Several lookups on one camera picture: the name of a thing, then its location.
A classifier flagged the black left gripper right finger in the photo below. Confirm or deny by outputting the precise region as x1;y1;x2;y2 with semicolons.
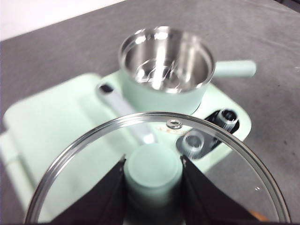
180;155;259;225

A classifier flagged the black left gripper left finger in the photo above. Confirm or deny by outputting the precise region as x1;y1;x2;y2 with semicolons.
52;154;128;225

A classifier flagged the glass lid with green knob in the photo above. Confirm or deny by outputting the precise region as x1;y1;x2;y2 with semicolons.
24;112;292;225

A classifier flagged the mint green steamer pot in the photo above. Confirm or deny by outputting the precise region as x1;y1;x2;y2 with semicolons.
118;26;257;113

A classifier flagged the silver control knob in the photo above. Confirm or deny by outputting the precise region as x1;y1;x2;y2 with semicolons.
182;131;206;158
217;108;238;132

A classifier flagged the silver griddle cover handle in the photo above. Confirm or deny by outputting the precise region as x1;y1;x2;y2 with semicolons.
97;83;158;145

